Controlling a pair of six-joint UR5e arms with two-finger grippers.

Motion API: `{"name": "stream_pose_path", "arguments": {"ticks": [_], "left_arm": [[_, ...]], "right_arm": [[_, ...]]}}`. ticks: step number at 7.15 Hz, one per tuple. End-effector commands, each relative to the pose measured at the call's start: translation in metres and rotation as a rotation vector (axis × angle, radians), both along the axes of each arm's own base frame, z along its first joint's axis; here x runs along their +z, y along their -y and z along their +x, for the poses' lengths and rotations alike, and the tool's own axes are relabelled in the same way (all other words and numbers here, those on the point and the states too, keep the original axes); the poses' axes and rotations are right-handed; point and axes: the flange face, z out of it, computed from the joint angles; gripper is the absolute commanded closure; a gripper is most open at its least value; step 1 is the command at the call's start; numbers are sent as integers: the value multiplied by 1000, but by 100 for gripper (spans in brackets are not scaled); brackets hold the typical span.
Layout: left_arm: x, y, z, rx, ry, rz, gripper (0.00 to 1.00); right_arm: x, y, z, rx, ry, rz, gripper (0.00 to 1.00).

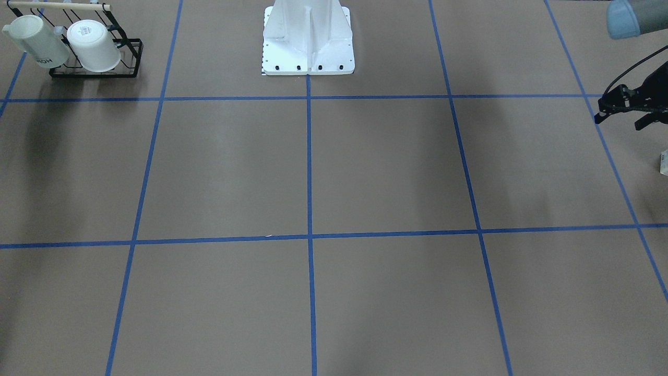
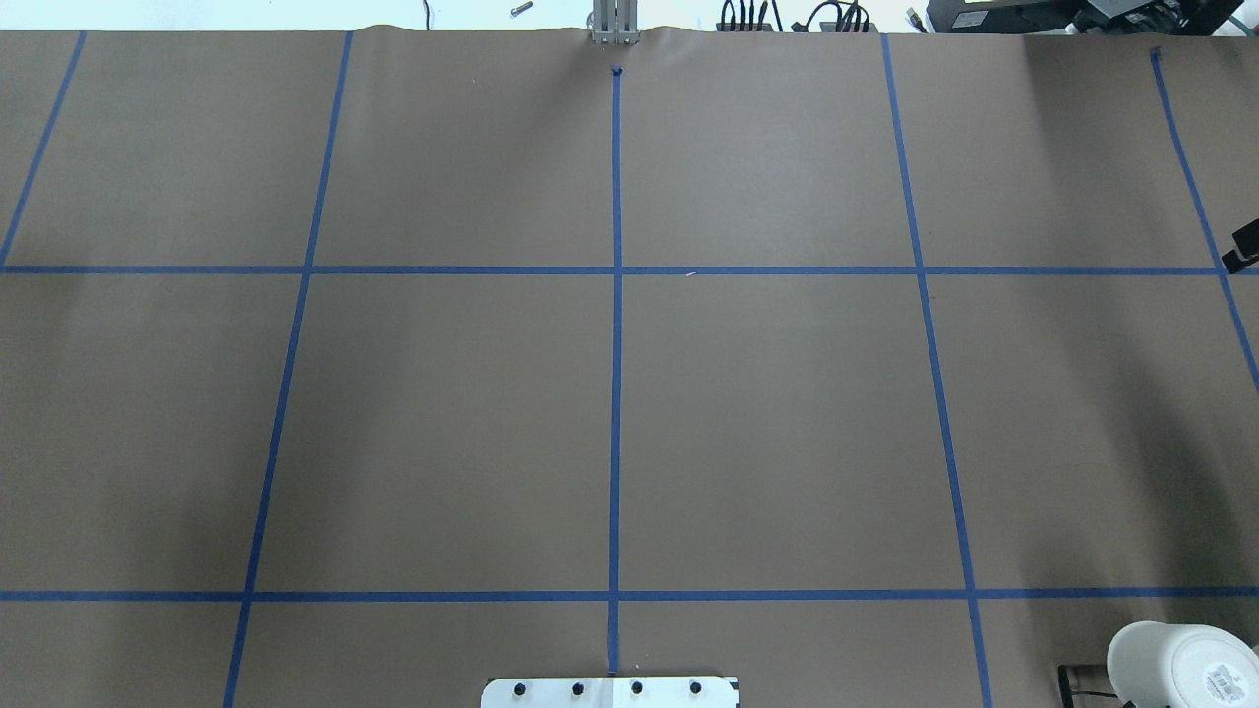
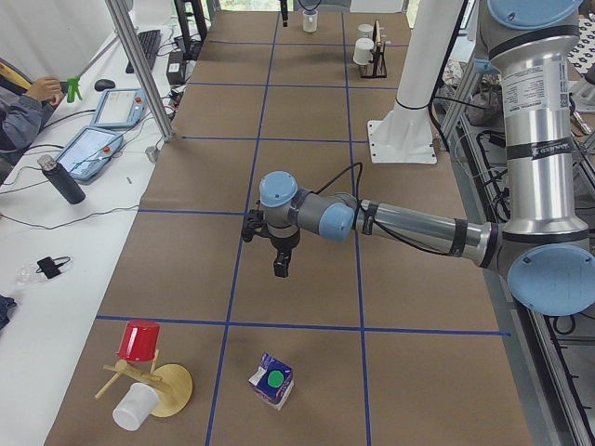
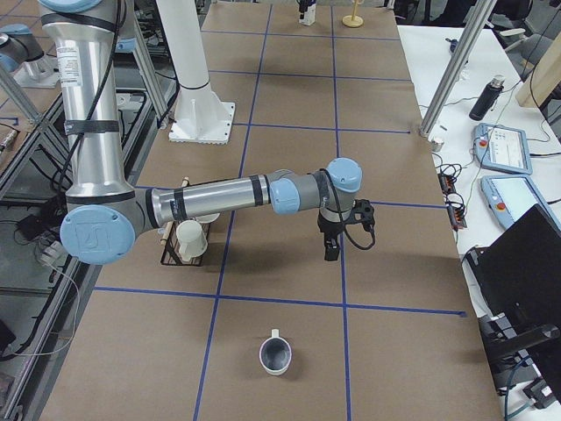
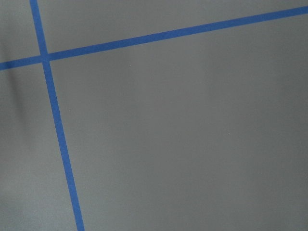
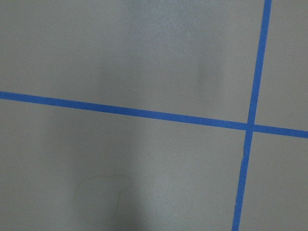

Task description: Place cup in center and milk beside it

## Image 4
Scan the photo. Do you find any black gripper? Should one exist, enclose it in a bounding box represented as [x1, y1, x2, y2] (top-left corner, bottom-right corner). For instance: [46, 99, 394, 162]
[317, 209, 351, 261]

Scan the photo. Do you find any white mug grey interior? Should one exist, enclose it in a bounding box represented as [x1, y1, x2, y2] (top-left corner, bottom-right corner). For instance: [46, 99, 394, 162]
[259, 329, 293, 376]

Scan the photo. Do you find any milk carton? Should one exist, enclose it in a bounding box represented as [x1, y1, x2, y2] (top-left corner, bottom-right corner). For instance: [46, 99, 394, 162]
[297, 0, 316, 26]

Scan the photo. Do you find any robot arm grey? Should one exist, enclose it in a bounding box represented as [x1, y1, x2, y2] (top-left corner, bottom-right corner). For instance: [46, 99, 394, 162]
[1, 24, 45, 73]

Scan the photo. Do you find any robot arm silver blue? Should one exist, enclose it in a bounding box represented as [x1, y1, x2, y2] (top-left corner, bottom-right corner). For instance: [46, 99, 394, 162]
[39, 1, 374, 265]

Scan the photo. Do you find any white cup on rack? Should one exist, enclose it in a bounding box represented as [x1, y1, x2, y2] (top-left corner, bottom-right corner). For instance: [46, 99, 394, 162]
[194, 213, 220, 225]
[175, 220, 208, 261]

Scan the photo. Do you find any black usb hub lower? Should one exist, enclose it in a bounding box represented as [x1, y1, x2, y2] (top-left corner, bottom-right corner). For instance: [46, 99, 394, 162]
[445, 200, 467, 232]

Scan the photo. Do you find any black usb hub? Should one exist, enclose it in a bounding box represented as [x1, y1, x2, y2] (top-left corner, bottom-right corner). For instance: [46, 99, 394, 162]
[445, 200, 467, 232]
[437, 174, 456, 195]

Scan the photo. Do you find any black usb hub upper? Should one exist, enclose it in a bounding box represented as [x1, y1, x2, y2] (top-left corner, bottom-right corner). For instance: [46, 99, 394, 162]
[437, 174, 456, 195]

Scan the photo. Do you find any wooden rod of rack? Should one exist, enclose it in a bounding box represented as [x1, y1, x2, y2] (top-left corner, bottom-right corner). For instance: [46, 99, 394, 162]
[158, 175, 190, 246]

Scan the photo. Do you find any lower teach pendant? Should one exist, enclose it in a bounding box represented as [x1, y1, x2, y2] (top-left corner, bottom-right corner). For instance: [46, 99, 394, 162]
[480, 175, 547, 229]

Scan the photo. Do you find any teach pendant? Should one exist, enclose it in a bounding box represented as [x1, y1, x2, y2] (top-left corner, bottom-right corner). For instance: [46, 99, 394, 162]
[473, 123, 533, 175]
[480, 175, 547, 229]

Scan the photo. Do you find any black laptop monitor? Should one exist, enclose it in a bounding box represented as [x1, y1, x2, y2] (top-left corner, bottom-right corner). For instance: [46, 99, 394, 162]
[465, 204, 560, 332]

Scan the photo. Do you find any upper teach pendant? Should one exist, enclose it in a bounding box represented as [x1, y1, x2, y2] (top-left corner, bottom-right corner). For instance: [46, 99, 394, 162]
[473, 123, 533, 175]

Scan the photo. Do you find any black water bottle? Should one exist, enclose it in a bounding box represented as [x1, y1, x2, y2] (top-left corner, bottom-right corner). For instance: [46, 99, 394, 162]
[468, 75, 505, 121]

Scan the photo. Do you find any wooden stand with round base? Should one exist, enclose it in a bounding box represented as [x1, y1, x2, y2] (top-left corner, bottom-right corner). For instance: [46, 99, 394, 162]
[342, 0, 364, 28]

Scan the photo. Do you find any black camera cable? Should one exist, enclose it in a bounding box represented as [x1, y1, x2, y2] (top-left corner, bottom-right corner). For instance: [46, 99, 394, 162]
[339, 216, 377, 251]

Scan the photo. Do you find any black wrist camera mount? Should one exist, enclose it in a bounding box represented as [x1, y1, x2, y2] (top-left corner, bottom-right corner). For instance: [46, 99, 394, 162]
[352, 199, 375, 230]

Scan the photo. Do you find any black wire cup rack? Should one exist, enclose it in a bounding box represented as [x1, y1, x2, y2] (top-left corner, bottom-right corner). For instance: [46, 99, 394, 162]
[160, 214, 218, 267]

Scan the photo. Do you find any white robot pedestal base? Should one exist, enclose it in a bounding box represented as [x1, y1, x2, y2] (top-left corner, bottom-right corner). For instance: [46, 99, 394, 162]
[156, 0, 235, 145]

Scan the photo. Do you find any aluminium frame post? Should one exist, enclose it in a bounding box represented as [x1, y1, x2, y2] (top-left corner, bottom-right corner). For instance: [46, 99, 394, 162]
[419, 0, 497, 138]

